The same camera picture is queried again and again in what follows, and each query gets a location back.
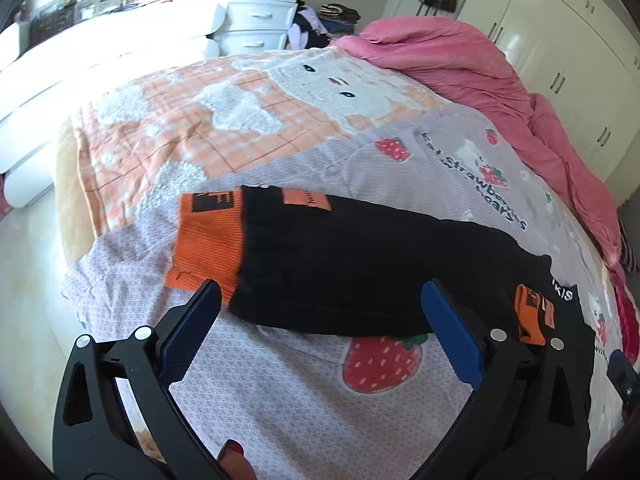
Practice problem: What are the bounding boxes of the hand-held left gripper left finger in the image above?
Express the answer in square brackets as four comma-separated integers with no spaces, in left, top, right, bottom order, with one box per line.
[52,279,236,480]

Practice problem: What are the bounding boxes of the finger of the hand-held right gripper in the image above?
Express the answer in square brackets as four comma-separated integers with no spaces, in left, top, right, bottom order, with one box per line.
[606,349,640,413]

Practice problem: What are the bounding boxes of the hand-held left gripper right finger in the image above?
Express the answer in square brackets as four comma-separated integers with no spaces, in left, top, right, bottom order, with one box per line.
[420,277,593,480]

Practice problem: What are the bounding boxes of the black garment with white letters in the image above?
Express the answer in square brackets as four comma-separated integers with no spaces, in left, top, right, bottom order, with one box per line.
[542,256,599,366]

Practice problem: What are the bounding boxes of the black pants with orange cuffs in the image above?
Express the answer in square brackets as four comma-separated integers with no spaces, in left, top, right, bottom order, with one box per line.
[167,185,553,347]

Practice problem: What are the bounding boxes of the pile of clothes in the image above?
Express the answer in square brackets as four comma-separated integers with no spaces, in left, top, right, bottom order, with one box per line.
[290,0,362,51]

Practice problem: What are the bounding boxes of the red fleece blanket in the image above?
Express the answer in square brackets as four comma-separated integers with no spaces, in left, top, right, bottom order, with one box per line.
[612,280,640,361]

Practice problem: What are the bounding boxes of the lilac strawberry print blanket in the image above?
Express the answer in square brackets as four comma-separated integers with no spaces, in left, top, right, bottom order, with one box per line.
[60,107,626,480]

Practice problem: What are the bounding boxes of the striped pillow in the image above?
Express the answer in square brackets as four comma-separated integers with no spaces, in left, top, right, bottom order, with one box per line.
[617,215,640,273]

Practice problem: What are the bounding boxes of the beige bed sheet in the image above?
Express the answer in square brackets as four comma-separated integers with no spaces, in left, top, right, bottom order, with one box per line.
[54,125,103,263]

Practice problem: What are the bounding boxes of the orange checked cat blanket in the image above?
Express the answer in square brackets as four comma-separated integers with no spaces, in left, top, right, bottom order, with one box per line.
[70,47,451,238]

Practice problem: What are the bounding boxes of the pink duvet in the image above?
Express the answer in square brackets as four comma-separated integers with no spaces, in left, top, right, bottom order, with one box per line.
[332,20,626,268]

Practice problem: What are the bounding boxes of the cream wardrobe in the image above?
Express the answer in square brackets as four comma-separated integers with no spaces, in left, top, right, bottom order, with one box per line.
[457,0,640,181]

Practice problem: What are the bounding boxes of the white drawer chest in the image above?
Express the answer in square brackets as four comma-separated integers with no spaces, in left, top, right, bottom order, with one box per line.
[212,0,306,56]

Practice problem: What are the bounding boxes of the cluttered shelf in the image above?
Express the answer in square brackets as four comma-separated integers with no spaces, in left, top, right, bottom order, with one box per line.
[30,0,161,46]

